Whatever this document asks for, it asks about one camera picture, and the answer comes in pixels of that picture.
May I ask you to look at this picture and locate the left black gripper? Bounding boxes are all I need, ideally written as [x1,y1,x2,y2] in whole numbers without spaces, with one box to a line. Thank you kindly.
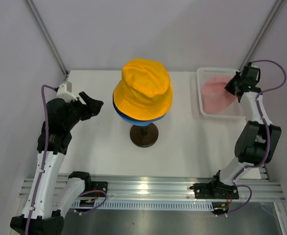
[63,92,103,130]

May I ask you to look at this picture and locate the pink hat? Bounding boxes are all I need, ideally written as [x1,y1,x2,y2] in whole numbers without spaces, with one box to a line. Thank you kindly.
[201,75,236,114]

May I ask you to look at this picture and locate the dark blue bucket hat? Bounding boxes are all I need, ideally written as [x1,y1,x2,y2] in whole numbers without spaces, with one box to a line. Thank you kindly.
[112,96,168,121]

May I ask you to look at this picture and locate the light blue bucket hat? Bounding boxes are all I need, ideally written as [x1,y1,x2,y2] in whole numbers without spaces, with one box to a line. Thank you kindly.
[119,115,165,127]

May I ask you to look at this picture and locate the yellow bucket hat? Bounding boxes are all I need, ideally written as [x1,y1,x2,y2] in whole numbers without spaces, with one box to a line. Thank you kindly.
[113,58,173,112]

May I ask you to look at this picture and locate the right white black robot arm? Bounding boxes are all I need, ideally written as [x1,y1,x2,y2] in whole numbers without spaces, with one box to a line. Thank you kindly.
[209,62,282,198]

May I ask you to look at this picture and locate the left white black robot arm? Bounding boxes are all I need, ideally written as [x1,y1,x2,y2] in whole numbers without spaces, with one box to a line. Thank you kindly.
[10,92,104,235]

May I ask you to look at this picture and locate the white plastic basket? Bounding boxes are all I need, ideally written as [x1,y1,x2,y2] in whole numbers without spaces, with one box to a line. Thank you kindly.
[197,67,244,119]

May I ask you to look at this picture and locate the dark wooden round stand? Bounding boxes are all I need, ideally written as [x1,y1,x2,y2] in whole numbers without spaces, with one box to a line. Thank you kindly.
[130,123,159,148]

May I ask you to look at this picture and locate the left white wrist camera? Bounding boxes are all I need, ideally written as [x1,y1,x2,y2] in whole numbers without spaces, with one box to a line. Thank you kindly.
[56,81,77,102]

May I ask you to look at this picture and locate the right aluminium frame post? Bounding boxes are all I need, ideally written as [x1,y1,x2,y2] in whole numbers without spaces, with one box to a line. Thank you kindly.
[239,0,286,70]

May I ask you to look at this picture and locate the aluminium frame post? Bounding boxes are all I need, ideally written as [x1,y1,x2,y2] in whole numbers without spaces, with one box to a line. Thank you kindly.
[239,0,286,70]
[23,0,69,79]

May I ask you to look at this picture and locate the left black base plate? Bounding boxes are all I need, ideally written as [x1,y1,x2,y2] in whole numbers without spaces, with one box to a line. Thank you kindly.
[88,181,108,198]

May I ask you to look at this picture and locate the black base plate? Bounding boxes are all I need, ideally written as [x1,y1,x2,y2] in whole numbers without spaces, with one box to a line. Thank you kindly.
[88,181,108,198]
[189,182,239,200]

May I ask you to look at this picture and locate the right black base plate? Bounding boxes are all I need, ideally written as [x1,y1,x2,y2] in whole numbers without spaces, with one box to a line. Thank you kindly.
[189,182,239,200]

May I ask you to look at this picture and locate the aluminium mounting rail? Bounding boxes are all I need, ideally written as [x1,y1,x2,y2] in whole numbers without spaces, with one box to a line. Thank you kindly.
[19,174,286,203]

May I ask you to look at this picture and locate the left aluminium frame post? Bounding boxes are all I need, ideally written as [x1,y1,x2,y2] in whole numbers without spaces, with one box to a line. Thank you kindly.
[23,0,69,79]

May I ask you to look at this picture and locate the white slotted cable duct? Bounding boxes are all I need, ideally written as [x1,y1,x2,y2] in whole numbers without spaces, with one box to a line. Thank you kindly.
[71,200,214,211]

